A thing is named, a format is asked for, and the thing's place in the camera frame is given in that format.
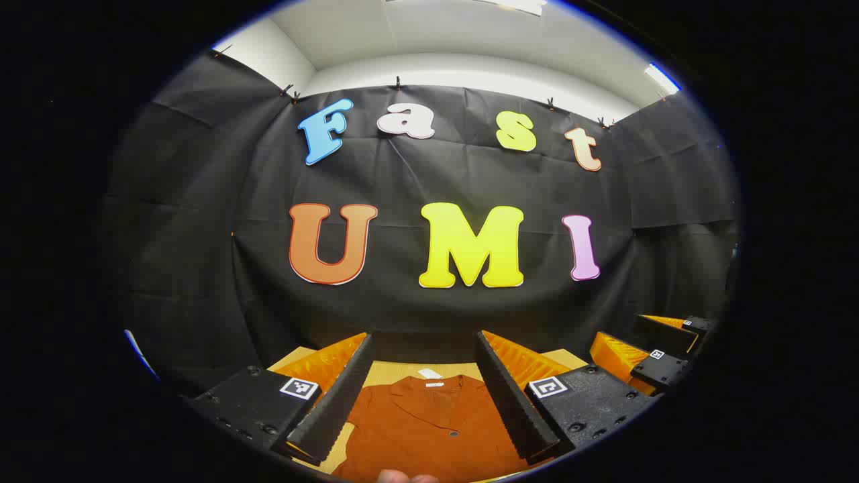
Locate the ceiling light panel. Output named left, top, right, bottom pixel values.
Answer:
left=644, top=62, right=682, bottom=95
left=470, top=0, right=548, bottom=15

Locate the row of black cloth clips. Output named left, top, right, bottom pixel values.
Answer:
left=213, top=44, right=672, bottom=129

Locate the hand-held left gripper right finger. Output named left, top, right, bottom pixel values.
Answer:
left=475, top=329, right=662, bottom=467

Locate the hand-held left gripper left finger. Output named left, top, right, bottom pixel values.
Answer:
left=181, top=330, right=374, bottom=467

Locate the black backdrop cloth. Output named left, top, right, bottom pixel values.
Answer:
left=101, top=50, right=739, bottom=396

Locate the orange button shirt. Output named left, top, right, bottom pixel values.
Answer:
left=332, top=374, right=538, bottom=483

